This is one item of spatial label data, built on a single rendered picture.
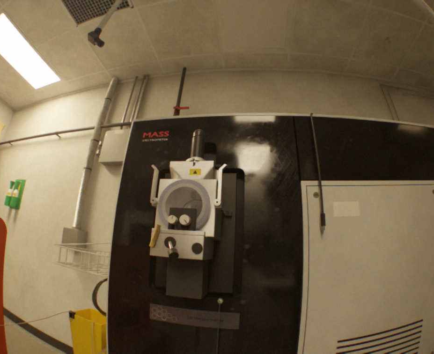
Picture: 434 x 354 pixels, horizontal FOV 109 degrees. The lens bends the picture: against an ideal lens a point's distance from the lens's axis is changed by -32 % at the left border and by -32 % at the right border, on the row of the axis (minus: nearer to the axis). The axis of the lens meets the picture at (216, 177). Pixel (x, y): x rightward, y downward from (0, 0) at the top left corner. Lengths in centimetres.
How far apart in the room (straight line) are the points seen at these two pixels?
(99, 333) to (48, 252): 183
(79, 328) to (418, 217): 84
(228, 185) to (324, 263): 25
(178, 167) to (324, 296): 37
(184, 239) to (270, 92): 186
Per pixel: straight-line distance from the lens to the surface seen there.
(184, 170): 41
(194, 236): 34
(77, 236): 195
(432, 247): 62
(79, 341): 66
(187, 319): 46
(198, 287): 38
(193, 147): 43
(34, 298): 261
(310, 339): 48
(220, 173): 37
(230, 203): 46
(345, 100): 224
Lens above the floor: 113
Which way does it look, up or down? 19 degrees up
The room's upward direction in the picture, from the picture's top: 3 degrees clockwise
